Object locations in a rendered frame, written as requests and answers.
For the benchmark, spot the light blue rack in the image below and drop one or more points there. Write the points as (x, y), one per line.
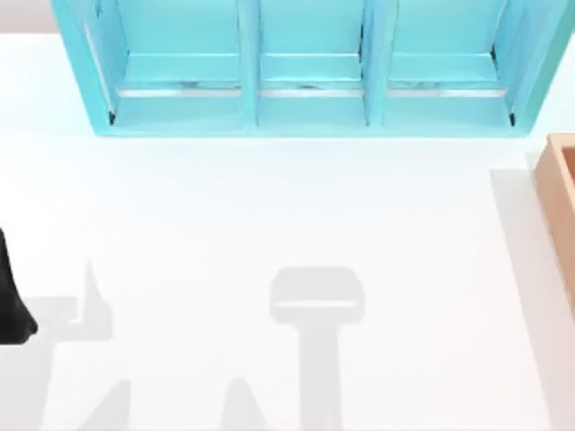
(310, 114)

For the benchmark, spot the salmon-coloured shallow box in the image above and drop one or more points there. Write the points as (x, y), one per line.
(553, 197)

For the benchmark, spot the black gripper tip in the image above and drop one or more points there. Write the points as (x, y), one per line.
(12, 314)

